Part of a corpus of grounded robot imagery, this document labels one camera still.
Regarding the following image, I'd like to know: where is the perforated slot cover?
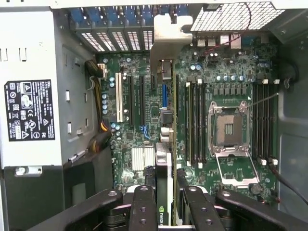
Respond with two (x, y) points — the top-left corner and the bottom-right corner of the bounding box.
(127, 30), (146, 51)
(96, 31), (120, 52)
(112, 31), (135, 51)
(141, 30), (154, 51)
(80, 31), (106, 52)

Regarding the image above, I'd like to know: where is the white expansion slot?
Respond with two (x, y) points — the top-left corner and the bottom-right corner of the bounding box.
(115, 72), (124, 123)

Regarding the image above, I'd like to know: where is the black plastic shroud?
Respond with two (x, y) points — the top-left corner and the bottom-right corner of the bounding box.
(0, 150), (114, 231)

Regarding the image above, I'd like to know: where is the short black wire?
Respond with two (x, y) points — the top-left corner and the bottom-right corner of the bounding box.
(276, 61), (300, 89)

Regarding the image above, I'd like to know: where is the power wire bundle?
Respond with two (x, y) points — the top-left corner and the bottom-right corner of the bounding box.
(84, 59), (113, 154)

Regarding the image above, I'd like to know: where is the open black PC case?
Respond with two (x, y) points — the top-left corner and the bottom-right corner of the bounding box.
(0, 0), (308, 231)

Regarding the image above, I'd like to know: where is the CPU socket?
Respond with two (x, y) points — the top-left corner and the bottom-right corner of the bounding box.
(208, 101), (252, 157)

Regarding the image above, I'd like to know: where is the thin red black wire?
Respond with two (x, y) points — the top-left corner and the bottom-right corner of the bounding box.
(205, 3), (253, 52)

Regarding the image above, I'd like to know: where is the socket locking lever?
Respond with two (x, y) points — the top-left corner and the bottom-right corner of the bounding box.
(246, 92), (280, 108)

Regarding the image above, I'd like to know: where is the blue expansion slot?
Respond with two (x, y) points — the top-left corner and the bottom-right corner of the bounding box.
(162, 83), (168, 109)

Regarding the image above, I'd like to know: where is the silver chipset heatsink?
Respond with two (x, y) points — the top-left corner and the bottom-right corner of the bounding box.
(131, 147), (154, 170)

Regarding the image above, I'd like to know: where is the coin cell battery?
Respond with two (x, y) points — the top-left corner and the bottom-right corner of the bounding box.
(249, 183), (262, 196)

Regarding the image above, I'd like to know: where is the blue card retention clip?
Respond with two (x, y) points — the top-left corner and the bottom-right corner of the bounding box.
(71, 8), (85, 26)
(107, 8), (121, 26)
(141, 8), (154, 26)
(125, 8), (139, 26)
(88, 8), (104, 26)

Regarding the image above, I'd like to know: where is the long black wire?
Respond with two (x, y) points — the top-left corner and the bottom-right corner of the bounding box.
(268, 160), (308, 201)

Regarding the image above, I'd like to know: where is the grey power supply unit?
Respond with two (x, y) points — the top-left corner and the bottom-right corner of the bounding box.
(0, 12), (64, 169)

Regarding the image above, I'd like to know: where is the metal socket cover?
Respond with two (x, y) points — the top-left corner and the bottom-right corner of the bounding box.
(215, 146), (261, 189)

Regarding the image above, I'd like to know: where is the green motherboard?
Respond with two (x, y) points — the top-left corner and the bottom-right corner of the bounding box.
(95, 33), (282, 212)

